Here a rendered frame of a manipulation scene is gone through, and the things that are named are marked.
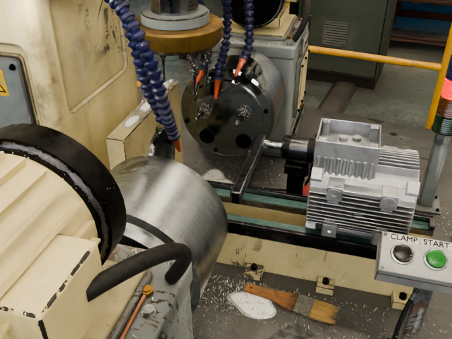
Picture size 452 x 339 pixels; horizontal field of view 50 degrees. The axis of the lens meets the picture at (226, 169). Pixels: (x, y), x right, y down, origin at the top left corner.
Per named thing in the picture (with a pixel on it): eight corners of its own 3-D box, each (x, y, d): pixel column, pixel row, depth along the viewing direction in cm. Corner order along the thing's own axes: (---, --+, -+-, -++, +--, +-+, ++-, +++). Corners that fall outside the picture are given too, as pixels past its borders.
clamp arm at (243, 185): (255, 144, 120) (227, 203, 100) (255, 133, 119) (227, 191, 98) (269, 145, 120) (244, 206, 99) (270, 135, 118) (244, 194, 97)
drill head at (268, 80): (171, 165, 128) (165, 76, 114) (216, 102, 161) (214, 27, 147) (264, 180, 122) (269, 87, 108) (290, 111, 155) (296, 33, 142)
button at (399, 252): (391, 263, 78) (393, 259, 76) (392, 245, 79) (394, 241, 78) (410, 266, 77) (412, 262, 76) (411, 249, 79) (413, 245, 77)
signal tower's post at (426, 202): (409, 210, 130) (448, 60, 108) (408, 194, 137) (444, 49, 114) (440, 215, 129) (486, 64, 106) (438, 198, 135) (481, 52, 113)
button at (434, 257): (424, 269, 77) (426, 265, 75) (424, 251, 78) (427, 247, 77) (444, 272, 76) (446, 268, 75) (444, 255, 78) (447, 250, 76)
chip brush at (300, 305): (241, 296, 105) (241, 293, 104) (249, 280, 109) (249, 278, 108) (335, 327, 98) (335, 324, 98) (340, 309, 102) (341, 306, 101)
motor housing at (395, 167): (302, 245, 101) (310, 167, 91) (313, 194, 116) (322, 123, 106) (402, 263, 96) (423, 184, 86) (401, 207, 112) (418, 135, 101)
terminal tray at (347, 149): (311, 172, 96) (315, 140, 92) (318, 146, 105) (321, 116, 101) (374, 181, 93) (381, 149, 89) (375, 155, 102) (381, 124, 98)
